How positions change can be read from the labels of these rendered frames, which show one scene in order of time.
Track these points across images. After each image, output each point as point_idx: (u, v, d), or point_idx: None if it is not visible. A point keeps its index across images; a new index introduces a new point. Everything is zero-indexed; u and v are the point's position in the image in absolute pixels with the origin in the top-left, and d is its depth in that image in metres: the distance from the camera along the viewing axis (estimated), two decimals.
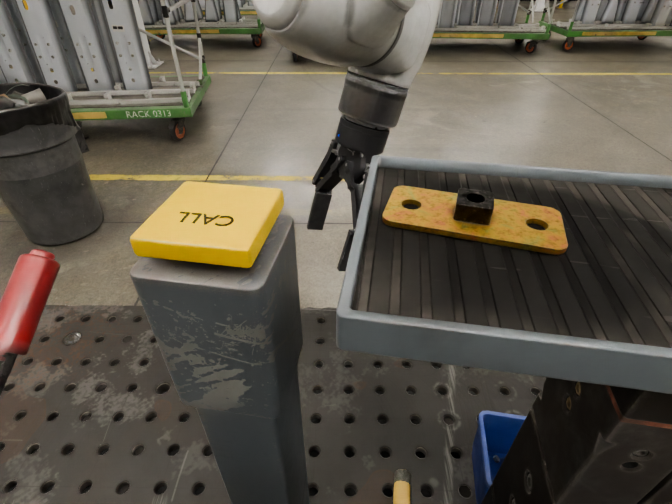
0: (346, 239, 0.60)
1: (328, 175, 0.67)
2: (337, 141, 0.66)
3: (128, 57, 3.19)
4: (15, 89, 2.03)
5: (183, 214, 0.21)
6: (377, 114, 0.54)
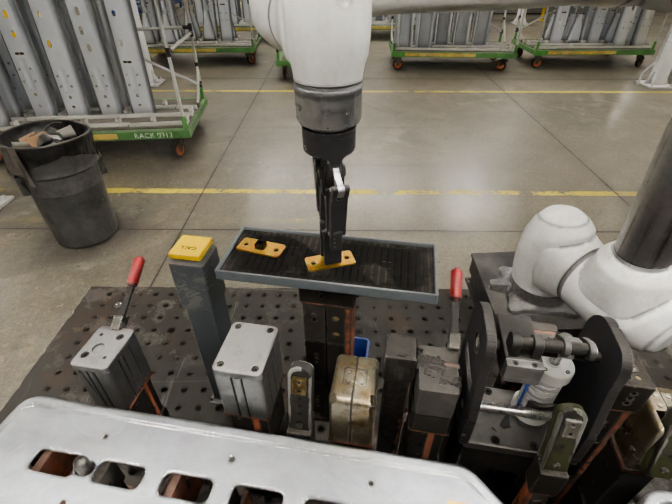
0: None
1: None
2: (341, 192, 0.55)
3: (135, 86, 3.73)
4: (50, 124, 2.56)
5: (182, 246, 0.74)
6: None
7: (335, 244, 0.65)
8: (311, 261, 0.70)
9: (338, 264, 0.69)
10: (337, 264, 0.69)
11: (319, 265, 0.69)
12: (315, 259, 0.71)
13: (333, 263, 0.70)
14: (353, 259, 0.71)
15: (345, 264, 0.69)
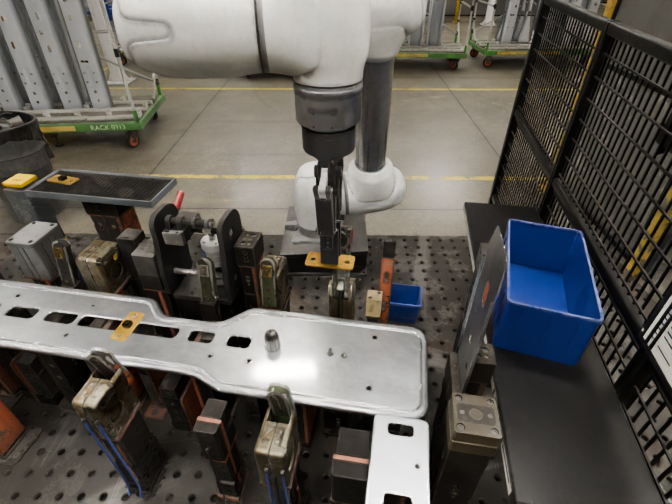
0: (340, 230, 0.67)
1: (335, 202, 0.61)
2: (321, 193, 0.55)
3: (93, 83, 4.13)
4: (2, 115, 2.97)
5: (13, 179, 1.15)
6: None
7: (328, 244, 0.65)
8: (312, 256, 0.71)
9: (334, 266, 0.69)
10: (333, 266, 0.69)
11: (317, 262, 0.70)
12: (317, 255, 0.71)
13: (330, 264, 0.69)
14: (352, 265, 0.69)
15: (341, 268, 0.69)
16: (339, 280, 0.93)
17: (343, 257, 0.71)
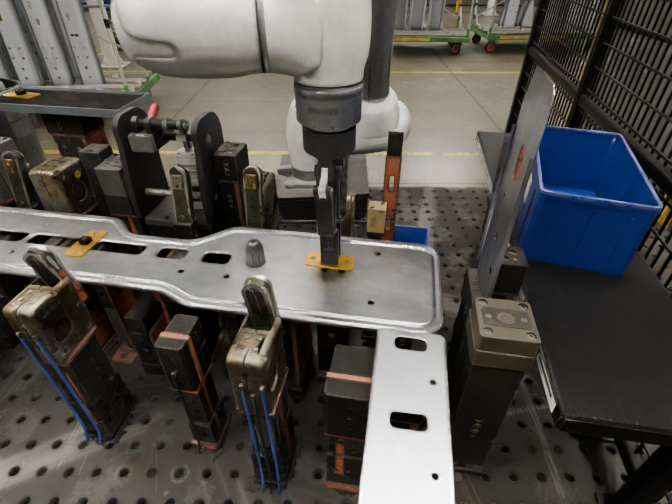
0: (340, 230, 0.68)
1: (335, 202, 0.61)
2: (321, 193, 0.55)
3: (84, 58, 3.99)
4: None
5: None
6: None
7: (328, 244, 0.65)
8: (312, 256, 0.71)
9: (334, 266, 0.69)
10: (333, 266, 0.69)
11: (317, 262, 0.70)
12: (317, 255, 0.71)
13: (330, 264, 0.69)
14: (352, 265, 0.69)
15: (341, 268, 0.69)
16: None
17: (343, 257, 0.71)
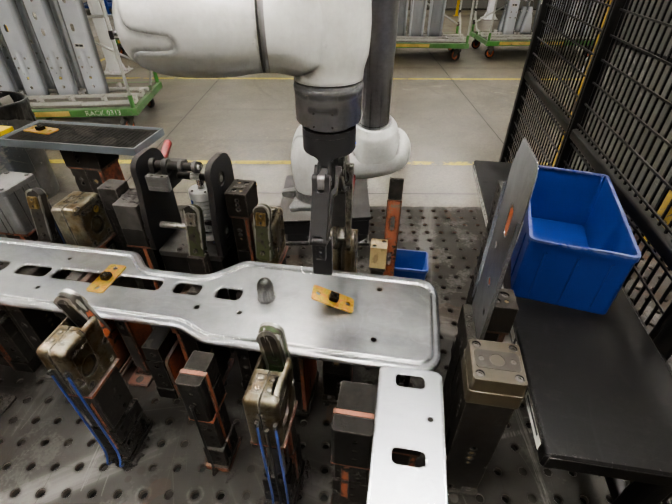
0: (345, 201, 0.71)
1: (332, 205, 0.58)
2: (320, 179, 0.54)
3: (88, 68, 4.05)
4: None
5: None
6: None
7: (321, 254, 0.59)
8: (317, 290, 0.76)
9: (337, 306, 0.75)
10: (337, 305, 0.75)
11: (322, 297, 0.75)
12: (321, 290, 0.76)
13: (334, 303, 0.75)
14: (352, 308, 0.76)
15: (343, 309, 0.75)
16: (340, 228, 0.84)
17: (344, 298, 0.77)
